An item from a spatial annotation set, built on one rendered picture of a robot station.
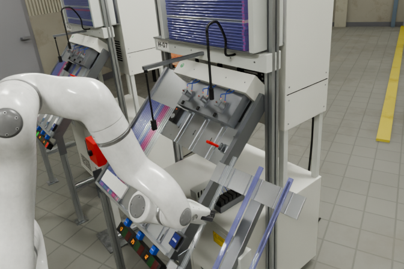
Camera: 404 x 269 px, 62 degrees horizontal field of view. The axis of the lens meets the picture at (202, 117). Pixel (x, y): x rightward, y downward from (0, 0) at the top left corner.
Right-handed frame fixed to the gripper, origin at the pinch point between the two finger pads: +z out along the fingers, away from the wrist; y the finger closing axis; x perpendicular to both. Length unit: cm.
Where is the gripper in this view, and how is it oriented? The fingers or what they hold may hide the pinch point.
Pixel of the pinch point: (207, 213)
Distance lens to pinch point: 117.3
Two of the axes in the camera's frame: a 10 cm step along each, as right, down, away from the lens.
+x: -3.5, 9.4, -0.6
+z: 6.0, 2.7, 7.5
